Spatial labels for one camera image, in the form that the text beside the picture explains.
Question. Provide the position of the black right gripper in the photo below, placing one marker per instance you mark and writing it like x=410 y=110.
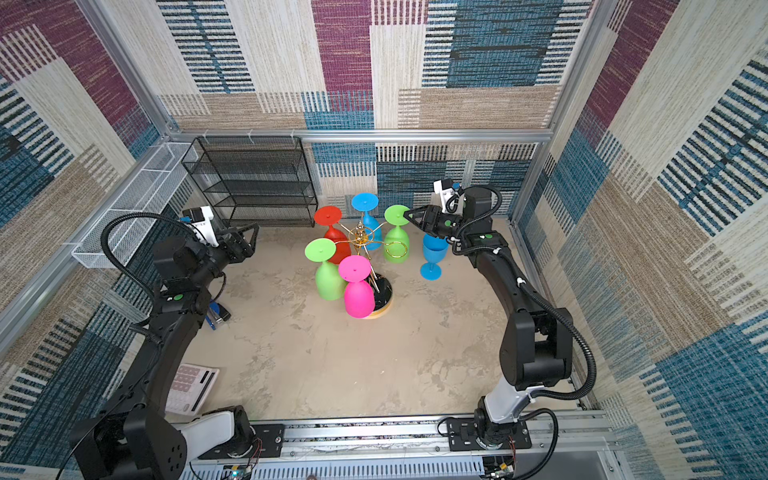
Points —
x=430 y=218

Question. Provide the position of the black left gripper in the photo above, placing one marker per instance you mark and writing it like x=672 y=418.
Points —
x=244 y=251

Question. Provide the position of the blue wine glass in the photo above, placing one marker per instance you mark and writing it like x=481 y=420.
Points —
x=366 y=203
x=434 y=250

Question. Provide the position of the green wine glass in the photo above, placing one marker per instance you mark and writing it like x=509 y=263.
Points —
x=396 y=241
x=328 y=281

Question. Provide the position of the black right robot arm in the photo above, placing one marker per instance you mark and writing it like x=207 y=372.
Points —
x=542 y=354

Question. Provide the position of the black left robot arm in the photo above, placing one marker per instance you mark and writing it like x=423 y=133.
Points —
x=130 y=437

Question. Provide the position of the black mesh shelf rack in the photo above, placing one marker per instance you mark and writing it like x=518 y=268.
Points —
x=266 y=180

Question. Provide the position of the gold wine glass rack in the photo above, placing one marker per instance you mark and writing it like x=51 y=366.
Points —
x=382 y=286

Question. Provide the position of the red wine glass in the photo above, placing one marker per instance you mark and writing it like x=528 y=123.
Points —
x=330 y=217

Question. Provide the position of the pink wine glass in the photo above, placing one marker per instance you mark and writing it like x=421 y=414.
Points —
x=359 y=299

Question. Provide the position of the blue stapler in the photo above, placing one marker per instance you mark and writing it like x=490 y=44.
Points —
x=217 y=315

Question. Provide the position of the pink white calculator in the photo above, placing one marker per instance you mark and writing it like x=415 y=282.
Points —
x=190 y=388

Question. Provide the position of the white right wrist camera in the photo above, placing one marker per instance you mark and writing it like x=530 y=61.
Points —
x=449 y=193

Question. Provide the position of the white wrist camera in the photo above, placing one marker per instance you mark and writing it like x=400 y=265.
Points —
x=449 y=193
x=201 y=221

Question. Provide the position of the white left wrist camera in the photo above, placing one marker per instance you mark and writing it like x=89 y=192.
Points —
x=201 y=221

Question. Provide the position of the white wire mesh basket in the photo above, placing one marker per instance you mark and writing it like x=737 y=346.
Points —
x=161 y=182

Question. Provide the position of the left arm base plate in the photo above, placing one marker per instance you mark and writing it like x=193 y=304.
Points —
x=261 y=440

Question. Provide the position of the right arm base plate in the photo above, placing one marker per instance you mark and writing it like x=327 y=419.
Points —
x=469 y=434

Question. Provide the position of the aluminium front rail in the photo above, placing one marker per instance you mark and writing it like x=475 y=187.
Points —
x=571 y=445

